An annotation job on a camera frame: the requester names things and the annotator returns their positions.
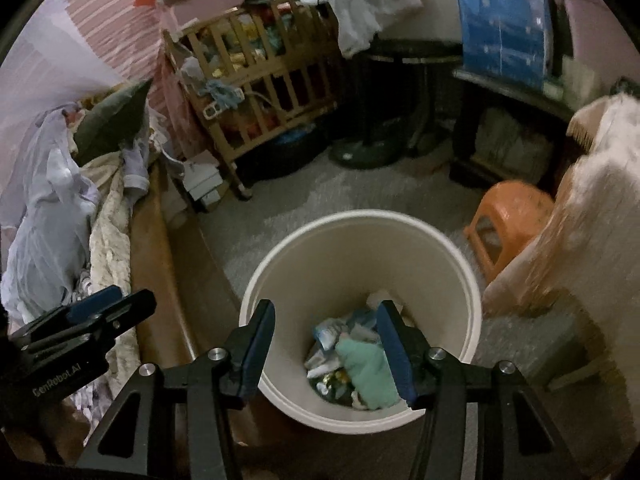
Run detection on pink fringed blanket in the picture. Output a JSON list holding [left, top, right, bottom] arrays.
[[482, 92, 640, 411]]

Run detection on round black table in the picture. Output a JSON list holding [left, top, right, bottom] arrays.
[[330, 40, 463, 168]]

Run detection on dark desk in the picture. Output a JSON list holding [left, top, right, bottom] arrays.
[[447, 67, 576, 196]]

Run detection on beige fleece blanket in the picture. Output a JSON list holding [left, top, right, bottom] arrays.
[[75, 150, 136, 391]]

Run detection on green pillow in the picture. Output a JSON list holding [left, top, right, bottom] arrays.
[[74, 78, 153, 166]]

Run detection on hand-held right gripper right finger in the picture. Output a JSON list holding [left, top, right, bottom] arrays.
[[376, 300, 583, 480]]

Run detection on wooden crib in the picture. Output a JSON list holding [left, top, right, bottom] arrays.
[[162, 0, 346, 201]]

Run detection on orange plastic stool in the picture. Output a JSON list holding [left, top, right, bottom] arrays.
[[464, 180, 556, 283]]

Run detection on blue wrapper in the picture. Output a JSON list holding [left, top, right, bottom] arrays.
[[314, 310, 381, 351]]

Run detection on dark green snack packet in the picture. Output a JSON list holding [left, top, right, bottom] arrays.
[[310, 375, 356, 403]]

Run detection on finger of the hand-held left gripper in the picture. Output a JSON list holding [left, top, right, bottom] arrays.
[[22, 289, 157, 366], [7, 285, 123, 346]]

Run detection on pink striped cloth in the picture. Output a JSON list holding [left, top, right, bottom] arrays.
[[55, 0, 173, 86]]

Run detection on white round bin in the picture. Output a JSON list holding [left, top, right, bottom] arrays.
[[239, 209, 483, 435]]

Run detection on brown bed frame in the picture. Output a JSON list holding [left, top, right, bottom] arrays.
[[127, 160, 261, 451]]

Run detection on light blue duvet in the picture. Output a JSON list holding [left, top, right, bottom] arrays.
[[0, 105, 101, 321]]

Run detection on white printed hanging cloth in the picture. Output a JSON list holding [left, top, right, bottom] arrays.
[[300, 0, 423, 58]]

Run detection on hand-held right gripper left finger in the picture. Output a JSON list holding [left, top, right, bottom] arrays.
[[75, 299, 277, 480]]

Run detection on dark round basin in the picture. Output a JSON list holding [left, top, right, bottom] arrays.
[[250, 125, 331, 181]]

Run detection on white cardboard boxes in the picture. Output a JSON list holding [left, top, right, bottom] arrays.
[[182, 157, 228, 211]]

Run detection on green cloth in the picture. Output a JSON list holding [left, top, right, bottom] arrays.
[[335, 337, 403, 408]]

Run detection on blue plastic package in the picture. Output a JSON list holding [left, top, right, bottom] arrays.
[[455, 0, 553, 91]]

